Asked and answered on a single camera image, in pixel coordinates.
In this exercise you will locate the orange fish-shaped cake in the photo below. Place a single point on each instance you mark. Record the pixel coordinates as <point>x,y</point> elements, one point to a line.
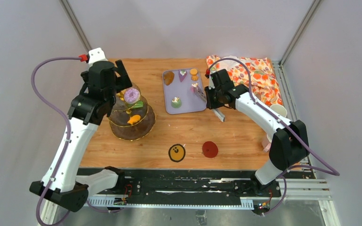
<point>134,119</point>

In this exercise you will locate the brown cookie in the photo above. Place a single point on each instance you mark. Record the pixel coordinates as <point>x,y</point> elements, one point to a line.
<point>168,77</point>

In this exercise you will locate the lavender dessert tray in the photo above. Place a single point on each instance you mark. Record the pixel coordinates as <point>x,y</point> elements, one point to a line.
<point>190,102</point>

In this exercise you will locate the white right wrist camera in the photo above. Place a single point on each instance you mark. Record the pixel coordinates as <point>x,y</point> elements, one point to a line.
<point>211,83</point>

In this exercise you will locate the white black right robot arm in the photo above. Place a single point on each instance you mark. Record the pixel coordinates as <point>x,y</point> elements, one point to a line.
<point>289,138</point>

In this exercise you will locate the red round coaster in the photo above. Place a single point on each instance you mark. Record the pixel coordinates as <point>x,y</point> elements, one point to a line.
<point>209,149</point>

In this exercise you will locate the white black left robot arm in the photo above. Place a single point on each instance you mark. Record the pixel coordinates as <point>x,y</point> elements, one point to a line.
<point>59,185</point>

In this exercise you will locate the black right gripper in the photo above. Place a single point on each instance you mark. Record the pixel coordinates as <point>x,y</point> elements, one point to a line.
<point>212,105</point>

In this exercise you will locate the floral orange cloth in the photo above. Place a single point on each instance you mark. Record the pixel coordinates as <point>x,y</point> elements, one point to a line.
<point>264,83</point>

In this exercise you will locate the green layered cake slice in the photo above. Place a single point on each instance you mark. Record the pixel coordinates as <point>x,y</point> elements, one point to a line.
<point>136,105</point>

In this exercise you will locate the purple heart cake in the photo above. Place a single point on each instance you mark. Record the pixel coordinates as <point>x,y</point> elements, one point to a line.
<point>182,74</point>

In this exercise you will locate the small orange shell cookie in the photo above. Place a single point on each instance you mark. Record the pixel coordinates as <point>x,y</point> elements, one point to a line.
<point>194,77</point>

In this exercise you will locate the orange round tart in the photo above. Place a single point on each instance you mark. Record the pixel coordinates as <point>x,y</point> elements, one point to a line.
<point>193,71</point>

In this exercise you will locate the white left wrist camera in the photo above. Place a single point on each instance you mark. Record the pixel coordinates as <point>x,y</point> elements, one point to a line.
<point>96,55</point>

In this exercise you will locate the pink sugared dome cake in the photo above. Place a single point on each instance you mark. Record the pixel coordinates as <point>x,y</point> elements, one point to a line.
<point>196,88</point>

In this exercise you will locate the pink mug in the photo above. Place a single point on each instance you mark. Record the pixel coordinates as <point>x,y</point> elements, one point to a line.
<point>266,143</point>

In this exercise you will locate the light green mug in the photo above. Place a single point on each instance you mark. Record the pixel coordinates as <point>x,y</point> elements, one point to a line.
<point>278,112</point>

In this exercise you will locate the yellow chick coaster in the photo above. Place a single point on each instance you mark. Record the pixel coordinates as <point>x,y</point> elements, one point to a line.
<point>177,153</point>

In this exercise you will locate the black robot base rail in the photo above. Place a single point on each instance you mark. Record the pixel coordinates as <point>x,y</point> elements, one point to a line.
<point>189,189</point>

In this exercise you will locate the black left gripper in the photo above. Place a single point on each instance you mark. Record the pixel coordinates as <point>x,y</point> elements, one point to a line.
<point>123,81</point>

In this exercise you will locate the three-tier glass cake stand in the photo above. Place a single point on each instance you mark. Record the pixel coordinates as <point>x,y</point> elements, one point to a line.
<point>120,114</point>

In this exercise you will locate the green sugared dome cake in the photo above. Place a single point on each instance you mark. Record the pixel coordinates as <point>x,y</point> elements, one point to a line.
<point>176,102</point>

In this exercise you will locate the purple iced donut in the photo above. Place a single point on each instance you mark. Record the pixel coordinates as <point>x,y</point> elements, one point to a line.
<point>131,96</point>

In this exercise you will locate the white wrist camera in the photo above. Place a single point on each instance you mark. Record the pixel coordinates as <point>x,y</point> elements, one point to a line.
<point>211,83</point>
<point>96,55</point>

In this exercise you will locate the metal serving tongs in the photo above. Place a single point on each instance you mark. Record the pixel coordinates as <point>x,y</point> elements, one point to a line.
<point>218,113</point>

